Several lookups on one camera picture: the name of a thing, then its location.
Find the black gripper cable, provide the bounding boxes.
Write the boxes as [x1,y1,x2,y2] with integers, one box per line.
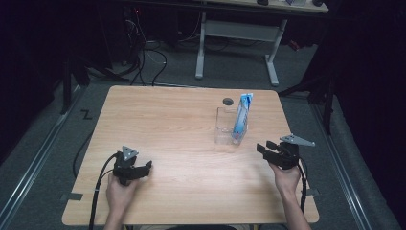
[87,152,120,230]
[296,157,309,215]

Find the black cable under table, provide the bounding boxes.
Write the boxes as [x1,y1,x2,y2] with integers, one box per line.
[72,128,96,179]

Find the person's right hand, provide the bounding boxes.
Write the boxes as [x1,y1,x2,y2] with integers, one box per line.
[269,162,303,198]

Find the grey-legged background desk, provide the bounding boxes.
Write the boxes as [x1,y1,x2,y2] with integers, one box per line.
[193,0,329,87]

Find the black stand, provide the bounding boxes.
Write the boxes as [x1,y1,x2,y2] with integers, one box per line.
[277,75,337,136]
[59,57,91,115]

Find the clear plastic container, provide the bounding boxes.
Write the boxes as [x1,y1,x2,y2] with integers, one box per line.
[214,106,249,147]

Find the blue and white toothpaste tube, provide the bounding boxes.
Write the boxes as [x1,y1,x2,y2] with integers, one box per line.
[231,92,255,144]

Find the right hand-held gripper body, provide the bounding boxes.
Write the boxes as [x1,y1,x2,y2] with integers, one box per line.
[269,133,316,171]

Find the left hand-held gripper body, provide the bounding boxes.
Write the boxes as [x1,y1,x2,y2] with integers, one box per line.
[112,146,144,187]

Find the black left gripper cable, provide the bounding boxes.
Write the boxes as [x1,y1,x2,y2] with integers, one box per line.
[87,152,120,230]

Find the metal floor rail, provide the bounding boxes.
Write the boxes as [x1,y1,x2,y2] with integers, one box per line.
[0,84,84,226]
[310,103,373,230]

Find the person's left hand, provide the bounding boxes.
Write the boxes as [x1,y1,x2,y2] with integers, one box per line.
[105,173,140,215]

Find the black floor cables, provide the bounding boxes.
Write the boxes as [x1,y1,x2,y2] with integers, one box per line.
[125,18,169,87]

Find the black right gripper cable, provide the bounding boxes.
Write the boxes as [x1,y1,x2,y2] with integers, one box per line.
[296,157,309,215]

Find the dark computer tower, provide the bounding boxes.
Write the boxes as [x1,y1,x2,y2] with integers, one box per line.
[122,5,146,66]

